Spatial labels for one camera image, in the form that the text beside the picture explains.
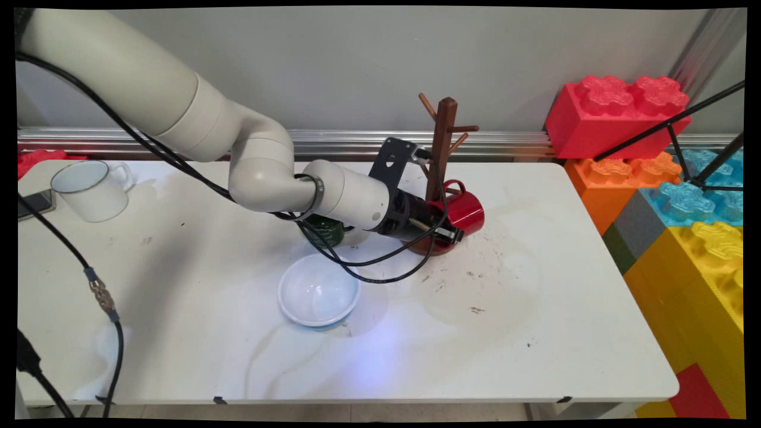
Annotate black cable metal connector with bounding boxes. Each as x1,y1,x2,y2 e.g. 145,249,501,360
17,193,125,418

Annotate aluminium rail profile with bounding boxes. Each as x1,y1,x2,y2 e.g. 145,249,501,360
17,126,744,162

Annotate brown wooden mug tree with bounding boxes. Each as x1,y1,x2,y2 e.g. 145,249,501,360
410,92,480,256

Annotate smartphone with dark screen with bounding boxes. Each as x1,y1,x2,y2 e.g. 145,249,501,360
18,188,56,222

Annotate big orange toy brick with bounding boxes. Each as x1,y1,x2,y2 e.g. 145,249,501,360
564,152,683,236

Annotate big cyan toy brick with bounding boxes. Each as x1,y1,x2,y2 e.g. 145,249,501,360
639,149,744,227

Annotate dark green mug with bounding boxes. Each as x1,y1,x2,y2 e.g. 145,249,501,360
303,215,354,249

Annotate white bowl blue rim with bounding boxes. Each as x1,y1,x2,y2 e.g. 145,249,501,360
278,253,361,331

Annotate black tripod legs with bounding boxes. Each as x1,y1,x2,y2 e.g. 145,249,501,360
595,80,745,192

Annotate upright aluminium profile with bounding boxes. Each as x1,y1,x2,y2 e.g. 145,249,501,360
669,9,744,102

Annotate red enamel mug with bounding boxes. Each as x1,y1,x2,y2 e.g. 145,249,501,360
428,180,485,238

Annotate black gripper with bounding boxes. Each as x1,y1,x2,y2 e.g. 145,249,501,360
386,189,464,245

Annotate white enamel mug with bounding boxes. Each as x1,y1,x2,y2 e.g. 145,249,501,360
49,159,135,223

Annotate big red toy brick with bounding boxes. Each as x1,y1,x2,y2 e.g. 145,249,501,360
545,75,693,160

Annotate thick black cable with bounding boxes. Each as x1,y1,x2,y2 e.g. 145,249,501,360
17,328,75,418

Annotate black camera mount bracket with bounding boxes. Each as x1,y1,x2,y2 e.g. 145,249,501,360
369,137,419,191

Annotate big yellow toy brick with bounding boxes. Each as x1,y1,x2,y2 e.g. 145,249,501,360
623,221,745,420

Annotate dark green toy brick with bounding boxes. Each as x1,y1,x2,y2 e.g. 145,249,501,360
602,223,637,275

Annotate small red toy brick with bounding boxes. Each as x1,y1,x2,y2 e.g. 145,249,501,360
669,363,731,420

